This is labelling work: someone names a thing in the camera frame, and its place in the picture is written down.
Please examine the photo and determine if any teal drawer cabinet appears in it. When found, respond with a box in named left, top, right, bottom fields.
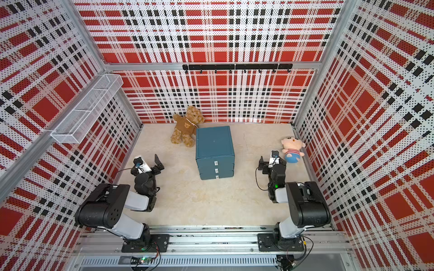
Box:
left=196, top=126, right=235, bottom=160

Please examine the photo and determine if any teal top drawer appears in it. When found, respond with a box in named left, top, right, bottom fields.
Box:
left=196, top=156, right=235, bottom=168

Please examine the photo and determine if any teal drawer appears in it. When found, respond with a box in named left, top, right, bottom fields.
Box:
left=196, top=156, right=235, bottom=168
left=200, top=171, right=234, bottom=180
left=198, top=163, right=235, bottom=173

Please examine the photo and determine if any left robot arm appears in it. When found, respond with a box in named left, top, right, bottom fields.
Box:
left=75, top=155, right=165, bottom=246

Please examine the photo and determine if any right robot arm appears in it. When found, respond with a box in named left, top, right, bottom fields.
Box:
left=257, top=151, right=331, bottom=241

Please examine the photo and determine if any teal middle drawer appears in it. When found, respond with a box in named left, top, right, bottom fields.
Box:
left=198, top=163, right=235, bottom=173

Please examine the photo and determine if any teal bottom drawer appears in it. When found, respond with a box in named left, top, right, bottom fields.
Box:
left=200, top=171, right=234, bottom=180

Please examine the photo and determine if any pink pig plush doll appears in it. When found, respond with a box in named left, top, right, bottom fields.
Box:
left=281, top=137, right=306, bottom=163

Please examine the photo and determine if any brown teddy bear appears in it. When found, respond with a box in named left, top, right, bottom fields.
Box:
left=171, top=106, right=205, bottom=147

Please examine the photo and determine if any green circuit board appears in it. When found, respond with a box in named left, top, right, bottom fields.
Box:
left=131, top=256, right=154, bottom=265

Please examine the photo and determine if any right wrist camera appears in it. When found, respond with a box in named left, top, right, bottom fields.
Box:
left=268, top=150, right=280, bottom=168

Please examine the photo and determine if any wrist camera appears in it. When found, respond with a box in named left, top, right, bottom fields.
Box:
left=133, top=156, right=151, bottom=173
left=268, top=150, right=280, bottom=168

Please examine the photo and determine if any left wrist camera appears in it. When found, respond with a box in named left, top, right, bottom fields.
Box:
left=133, top=156, right=151, bottom=173

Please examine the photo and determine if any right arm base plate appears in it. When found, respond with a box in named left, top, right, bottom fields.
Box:
left=257, top=234, right=305, bottom=252

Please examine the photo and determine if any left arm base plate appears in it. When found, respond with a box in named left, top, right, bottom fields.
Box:
left=121, top=234, right=170, bottom=253

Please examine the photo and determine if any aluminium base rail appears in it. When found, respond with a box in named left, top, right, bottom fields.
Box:
left=67, top=225, right=358, bottom=271

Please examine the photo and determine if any black hook rail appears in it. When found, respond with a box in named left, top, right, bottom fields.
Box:
left=182, top=63, right=293, bottom=72

